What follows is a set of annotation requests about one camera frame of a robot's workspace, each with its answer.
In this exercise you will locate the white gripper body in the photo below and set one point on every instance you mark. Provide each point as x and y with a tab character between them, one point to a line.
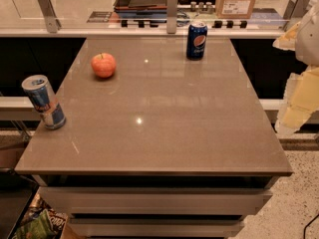
309	39

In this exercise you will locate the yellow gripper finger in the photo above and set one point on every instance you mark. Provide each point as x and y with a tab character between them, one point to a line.
287	41
300	101

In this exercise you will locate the blue pepsi can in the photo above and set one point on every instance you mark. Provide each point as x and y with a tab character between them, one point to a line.
196	40

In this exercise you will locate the silver blue redbull can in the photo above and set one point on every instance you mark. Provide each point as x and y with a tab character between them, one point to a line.
39	91

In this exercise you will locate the cardboard box with label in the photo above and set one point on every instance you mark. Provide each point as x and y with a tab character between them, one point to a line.
234	9

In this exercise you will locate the stacked trays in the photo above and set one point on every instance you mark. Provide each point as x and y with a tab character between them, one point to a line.
132	8

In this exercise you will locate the red apple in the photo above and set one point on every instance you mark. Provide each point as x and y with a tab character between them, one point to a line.
103	65

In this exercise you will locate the grey upper drawer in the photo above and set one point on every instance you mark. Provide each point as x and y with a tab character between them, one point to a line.
93	200

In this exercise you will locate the grey drawer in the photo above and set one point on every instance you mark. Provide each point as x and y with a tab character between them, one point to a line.
93	200
142	228

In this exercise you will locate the grey lower drawer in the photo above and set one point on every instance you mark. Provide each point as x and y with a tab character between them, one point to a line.
142	228

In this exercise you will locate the green chip bag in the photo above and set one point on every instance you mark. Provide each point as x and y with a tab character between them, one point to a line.
47	225

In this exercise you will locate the right metal bracket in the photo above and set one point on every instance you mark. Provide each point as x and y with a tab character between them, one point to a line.
295	10

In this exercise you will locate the metal bracket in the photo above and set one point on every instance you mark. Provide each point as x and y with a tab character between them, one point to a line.
295	10
171	11
52	22

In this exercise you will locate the middle metal bracket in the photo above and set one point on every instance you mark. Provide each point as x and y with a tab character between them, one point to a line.
171	11

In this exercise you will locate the left metal bracket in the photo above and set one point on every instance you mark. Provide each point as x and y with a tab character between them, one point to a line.
52	22

